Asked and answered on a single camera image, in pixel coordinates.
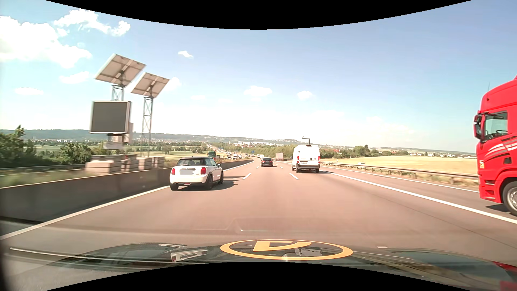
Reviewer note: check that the yellow dry field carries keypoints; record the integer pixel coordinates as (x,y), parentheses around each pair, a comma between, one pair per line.
(416,163)

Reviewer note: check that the wooded hill ridge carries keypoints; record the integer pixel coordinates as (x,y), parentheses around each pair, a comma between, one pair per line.
(60,134)

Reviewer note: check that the concrete median barrier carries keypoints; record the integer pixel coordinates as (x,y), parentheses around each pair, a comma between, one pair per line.
(72,193)

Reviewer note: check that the queue of vehicles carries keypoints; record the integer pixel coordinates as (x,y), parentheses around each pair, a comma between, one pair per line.
(238,155)

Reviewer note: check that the white lorry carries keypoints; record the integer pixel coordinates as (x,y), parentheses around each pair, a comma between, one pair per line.
(279,156)

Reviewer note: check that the metal guard rail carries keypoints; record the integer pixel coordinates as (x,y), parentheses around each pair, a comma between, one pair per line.
(400,169)

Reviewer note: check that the red lorry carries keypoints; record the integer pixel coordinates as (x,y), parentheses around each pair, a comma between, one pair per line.
(499,153)

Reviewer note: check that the solar powered display sign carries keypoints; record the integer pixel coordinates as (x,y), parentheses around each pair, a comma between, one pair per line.
(110,117)

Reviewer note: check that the dark car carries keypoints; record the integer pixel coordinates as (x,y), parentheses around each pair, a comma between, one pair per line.
(267,162)

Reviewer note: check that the grass verge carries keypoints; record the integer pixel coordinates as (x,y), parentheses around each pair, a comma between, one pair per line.
(36,177)

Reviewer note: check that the stack of concrete blocks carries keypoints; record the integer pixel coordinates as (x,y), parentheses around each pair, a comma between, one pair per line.
(121,163)

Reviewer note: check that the white small car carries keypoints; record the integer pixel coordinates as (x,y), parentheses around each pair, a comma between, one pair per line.
(196,173)

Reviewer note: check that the solar panel on mast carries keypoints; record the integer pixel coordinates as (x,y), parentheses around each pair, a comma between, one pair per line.
(149,87)

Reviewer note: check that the green bushes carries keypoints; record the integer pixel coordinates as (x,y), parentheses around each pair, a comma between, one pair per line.
(24,149)

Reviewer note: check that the grey asphalt road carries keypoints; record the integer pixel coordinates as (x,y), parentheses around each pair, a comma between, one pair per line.
(274,202)

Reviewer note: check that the car's own bonnet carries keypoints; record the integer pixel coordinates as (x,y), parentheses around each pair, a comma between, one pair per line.
(121,254)

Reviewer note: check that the row of trees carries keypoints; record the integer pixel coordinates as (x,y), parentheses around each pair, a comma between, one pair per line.
(347,152)

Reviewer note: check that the white van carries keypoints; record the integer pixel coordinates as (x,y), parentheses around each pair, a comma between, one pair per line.
(306,158)

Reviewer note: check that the road markings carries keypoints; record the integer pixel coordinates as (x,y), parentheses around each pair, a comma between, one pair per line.
(420,196)

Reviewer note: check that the lamp post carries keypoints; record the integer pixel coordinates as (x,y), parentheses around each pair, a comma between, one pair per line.
(307,140)

